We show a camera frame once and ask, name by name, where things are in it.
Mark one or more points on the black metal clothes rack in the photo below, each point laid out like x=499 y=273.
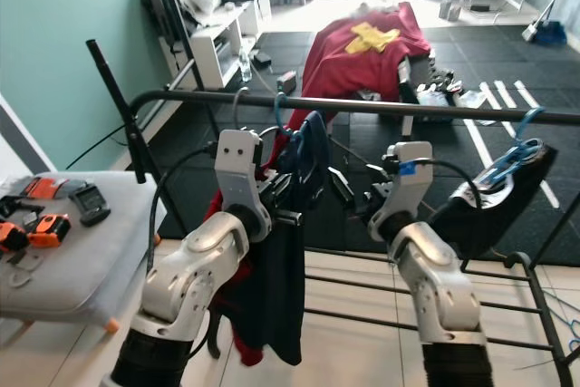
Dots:
x=417 y=108

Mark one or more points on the orange black battery pack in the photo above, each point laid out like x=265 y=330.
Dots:
x=13 y=237
x=48 y=229

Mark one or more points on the black flat box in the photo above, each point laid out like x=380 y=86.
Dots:
x=439 y=94

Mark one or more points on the light blue plastic hanger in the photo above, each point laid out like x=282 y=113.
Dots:
x=512 y=160

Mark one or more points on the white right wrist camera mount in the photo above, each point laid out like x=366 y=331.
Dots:
x=403 y=197

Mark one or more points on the black garment white waistband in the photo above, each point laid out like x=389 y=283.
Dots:
x=498 y=224

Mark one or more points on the navy blue shirt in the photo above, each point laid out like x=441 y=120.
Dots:
x=276 y=314

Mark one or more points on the black backpack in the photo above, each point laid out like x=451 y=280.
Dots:
x=168 y=11

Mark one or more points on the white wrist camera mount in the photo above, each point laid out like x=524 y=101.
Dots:
x=403 y=197
x=240 y=169

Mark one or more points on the red flag yellow star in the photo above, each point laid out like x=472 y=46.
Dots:
x=335 y=61

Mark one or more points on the white shelf unit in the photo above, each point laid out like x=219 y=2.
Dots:
x=213 y=47

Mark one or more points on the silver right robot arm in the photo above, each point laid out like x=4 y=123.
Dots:
x=439 y=287

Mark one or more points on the small grey box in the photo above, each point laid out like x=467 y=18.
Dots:
x=286 y=82

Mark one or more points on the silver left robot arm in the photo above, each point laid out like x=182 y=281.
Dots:
x=190 y=287

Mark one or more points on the flat orange black item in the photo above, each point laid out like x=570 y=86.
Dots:
x=42 y=188

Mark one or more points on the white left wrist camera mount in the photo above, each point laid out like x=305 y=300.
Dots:
x=240 y=169

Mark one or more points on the grey padded ottoman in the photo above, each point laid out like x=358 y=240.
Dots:
x=82 y=271

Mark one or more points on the grey metal hanger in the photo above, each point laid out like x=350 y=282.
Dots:
x=236 y=108

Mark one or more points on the clear water bottle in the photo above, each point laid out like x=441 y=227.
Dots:
x=245 y=68

